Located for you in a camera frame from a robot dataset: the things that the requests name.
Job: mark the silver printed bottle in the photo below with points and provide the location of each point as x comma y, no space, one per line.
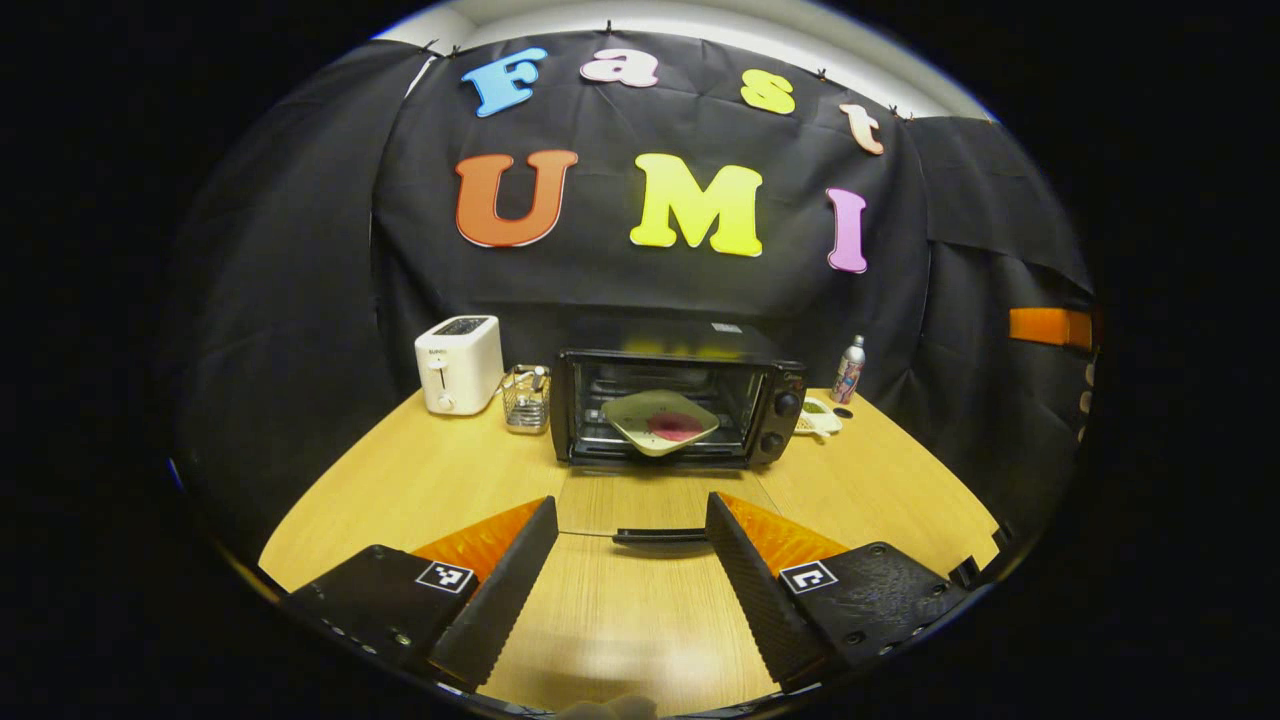
849,375

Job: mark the white square plate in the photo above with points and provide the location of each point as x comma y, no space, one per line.
630,420

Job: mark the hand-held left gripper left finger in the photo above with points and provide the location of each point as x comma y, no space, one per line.
500,605

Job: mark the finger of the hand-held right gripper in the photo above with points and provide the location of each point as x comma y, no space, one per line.
1045,327

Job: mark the pink ham slice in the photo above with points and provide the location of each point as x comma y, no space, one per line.
675,427

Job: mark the white divided dish with grains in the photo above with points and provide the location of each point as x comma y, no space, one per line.
820,418

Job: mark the row of black cloth clips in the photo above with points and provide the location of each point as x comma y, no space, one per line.
607,26

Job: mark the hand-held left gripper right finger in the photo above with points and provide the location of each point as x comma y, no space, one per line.
765,600

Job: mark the black electric oven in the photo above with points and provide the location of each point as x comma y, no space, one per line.
780,400

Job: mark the white toaster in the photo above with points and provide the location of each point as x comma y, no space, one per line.
458,365

